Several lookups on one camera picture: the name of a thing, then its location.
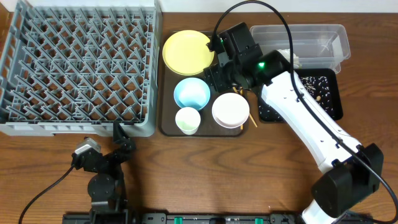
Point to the yellow plate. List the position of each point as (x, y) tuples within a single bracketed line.
[(186, 53)]

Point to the left wooden chopstick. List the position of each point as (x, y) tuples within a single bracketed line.
[(250, 115)]

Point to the white pink bowl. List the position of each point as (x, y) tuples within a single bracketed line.
[(230, 110)]

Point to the clear plastic bin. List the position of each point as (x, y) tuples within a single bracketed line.
[(315, 45)]

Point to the black waste tray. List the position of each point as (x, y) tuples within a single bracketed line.
[(331, 76)]

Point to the white wrapper waste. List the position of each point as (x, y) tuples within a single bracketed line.
[(293, 58)]

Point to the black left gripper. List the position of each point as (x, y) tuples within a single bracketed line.
[(119, 148)]

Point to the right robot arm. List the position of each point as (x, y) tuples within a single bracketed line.
[(351, 172)]

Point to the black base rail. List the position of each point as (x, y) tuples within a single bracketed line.
[(161, 218)]

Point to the grey dishwasher rack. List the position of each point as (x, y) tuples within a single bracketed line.
[(79, 66)]

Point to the white green cup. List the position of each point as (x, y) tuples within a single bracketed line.
[(188, 120)]

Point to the light blue bowl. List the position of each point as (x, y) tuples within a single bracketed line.
[(192, 92)]

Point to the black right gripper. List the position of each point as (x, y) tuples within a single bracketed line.
[(212, 77)]

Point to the dark brown serving tray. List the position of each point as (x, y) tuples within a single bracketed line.
[(168, 108)]

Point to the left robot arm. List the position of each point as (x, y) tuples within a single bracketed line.
[(107, 188)]

